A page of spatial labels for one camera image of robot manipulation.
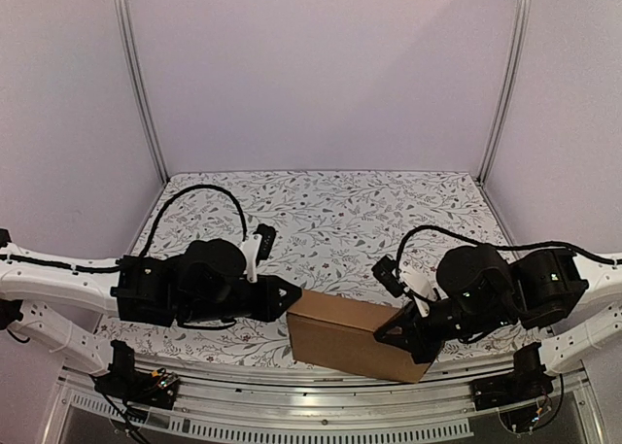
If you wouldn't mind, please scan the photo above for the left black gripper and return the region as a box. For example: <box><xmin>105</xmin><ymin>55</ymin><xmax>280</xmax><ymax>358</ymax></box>
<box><xmin>181</xmin><ymin>280</ymin><xmax>302</xmax><ymax>328</ymax></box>

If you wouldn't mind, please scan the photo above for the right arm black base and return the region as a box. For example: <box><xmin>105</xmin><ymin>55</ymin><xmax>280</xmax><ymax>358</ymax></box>
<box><xmin>469</xmin><ymin>342</ymin><xmax>554</xmax><ymax>411</ymax></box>

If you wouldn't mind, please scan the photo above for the black braided cable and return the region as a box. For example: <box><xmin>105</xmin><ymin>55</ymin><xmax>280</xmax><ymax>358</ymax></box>
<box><xmin>138</xmin><ymin>185</ymin><xmax>249</xmax><ymax>260</ymax></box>
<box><xmin>393</xmin><ymin>224</ymin><xmax>622</xmax><ymax>275</ymax></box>

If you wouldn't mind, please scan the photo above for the left aluminium frame post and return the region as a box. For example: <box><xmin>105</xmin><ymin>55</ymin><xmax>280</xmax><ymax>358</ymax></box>
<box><xmin>113</xmin><ymin>0</ymin><xmax>170</xmax><ymax>185</ymax></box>

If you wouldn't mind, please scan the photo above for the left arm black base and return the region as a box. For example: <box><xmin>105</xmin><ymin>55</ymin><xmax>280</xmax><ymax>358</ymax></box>
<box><xmin>93</xmin><ymin>340</ymin><xmax>181</xmax><ymax>410</ymax></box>

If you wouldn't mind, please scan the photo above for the brown cardboard paper box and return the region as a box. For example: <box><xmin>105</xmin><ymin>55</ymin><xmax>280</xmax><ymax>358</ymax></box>
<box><xmin>287</xmin><ymin>290</ymin><xmax>432</xmax><ymax>384</ymax></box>

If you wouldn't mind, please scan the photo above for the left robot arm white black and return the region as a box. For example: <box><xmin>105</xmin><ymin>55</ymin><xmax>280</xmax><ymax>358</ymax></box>
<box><xmin>1</xmin><ymin>225</ymin><xmax>302</xmax><ymax>399</ymax></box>

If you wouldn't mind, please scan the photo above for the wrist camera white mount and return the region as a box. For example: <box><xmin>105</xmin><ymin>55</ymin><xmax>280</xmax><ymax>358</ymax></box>
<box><xmin>371</xmin><ymin>256</ymin><xmax>440</xmax><ymax>318</ymax></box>
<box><xmin>239</xmin><ymin>223</ymin><xmax>277</xmax><ymax>284</ymax></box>

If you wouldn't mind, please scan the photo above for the left black braided cable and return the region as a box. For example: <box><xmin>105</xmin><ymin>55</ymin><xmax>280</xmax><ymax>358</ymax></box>
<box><xmin>138</xmin><ymin>185</ymin><xmax>249</xmax><ymax>260</ymax></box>

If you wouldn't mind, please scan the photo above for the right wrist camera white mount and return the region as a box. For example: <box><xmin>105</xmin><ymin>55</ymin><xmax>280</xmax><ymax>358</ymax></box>
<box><xmin>371</xmin><ymin>256</ymin><xmax>440</xmax><ymax>318</ymax></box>

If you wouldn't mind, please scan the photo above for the right aluminium frame post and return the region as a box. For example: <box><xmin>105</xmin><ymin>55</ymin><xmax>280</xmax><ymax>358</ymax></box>
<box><xmin>475</xmin><ymin>0</ymin><xmax>535</xmax><ymax>183</ymax></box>

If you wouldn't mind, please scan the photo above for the front aluminium rail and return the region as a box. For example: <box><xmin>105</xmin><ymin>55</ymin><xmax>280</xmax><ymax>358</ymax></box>
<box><xmin>41</xmin><ymin>354</ymin><xmax>606</xmax><ymax>444</ymax></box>

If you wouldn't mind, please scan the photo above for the right black braided cable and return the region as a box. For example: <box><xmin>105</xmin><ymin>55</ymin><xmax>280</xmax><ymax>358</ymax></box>
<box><xmin>393</xmin><ymin>224</ymin><xmax>622</xmax><ymax>275</ymax></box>

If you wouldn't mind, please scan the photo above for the aluminium frame post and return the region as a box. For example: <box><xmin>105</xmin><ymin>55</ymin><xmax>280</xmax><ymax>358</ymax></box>
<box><xmin>475</xmin><ymin>0</ymin><xmax>535</xmax><ymax>183</ymax></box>
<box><xmin>113</xmin><ymin>0</ymin><xmax>170</xmax><ymax>185</ymax></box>

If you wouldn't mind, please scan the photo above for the floral patterned table mat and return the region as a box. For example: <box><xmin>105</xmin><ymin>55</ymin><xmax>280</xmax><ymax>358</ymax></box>
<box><xmin>93</xmin><ymin>169</ymin><xmax>553</xmax><ymax>370</ymax></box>

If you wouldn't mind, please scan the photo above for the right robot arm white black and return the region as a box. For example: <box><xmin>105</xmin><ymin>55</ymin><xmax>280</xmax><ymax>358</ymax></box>
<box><xmin>372</xmin><ymin>244</ymin><xmax>621</xmax><ymax>376</ymax></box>

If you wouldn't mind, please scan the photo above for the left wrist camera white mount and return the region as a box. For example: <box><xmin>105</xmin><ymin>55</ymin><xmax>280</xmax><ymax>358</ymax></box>
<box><xmin>239</xmin><ymin>223</ymin><xmax>277</xmax><ymax>284</ymax></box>

